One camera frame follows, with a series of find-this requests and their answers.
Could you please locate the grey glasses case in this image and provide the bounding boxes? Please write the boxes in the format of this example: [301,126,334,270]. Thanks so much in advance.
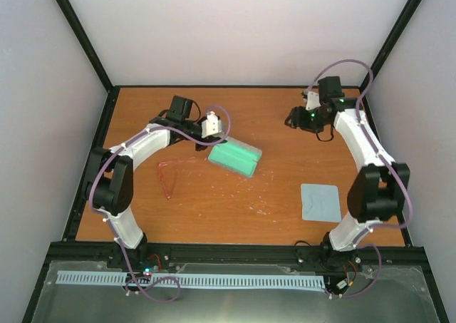
[208,137,262,178]

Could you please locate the black table edge rail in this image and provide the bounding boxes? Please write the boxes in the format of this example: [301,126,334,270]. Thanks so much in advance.
[113,83,364,89]

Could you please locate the black frame post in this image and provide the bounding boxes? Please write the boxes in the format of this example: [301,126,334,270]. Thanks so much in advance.
[371,0,422,78]
[55,0,113,93]

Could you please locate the light blue cleaning cloth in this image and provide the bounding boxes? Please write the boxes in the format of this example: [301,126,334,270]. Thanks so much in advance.
[301,184,341,223]

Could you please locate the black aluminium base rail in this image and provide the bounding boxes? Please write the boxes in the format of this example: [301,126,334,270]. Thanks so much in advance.
[45,241,429,272]

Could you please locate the black right frame post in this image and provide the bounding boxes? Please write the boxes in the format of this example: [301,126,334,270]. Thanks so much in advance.
[371,0,422,78]

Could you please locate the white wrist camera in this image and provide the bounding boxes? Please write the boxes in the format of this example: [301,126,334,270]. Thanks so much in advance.
[201,111,222,138]
[302,91,321,112]

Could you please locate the light blue slotted cable duct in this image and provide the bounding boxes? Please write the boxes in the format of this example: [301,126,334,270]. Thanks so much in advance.
[55,270,325,292]

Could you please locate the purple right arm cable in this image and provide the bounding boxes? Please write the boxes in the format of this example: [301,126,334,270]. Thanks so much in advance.
[306,58,415,299]

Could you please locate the black left frame post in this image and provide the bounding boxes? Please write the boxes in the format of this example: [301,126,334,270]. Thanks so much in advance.
[55,0,113,93]

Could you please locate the red transparent sunglasses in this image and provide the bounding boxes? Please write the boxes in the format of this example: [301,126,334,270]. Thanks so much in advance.
[157,157,196,200]

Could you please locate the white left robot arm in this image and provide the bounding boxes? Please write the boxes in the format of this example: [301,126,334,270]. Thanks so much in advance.
[83,96,231,268]

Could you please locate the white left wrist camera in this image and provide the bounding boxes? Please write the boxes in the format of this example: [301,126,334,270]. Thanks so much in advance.
[201,111,222,138]

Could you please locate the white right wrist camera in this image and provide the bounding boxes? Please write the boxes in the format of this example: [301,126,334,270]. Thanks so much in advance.
[302,91,321,112]

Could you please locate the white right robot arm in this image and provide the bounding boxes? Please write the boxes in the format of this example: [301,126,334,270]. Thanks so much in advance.
[284,76,410,270]

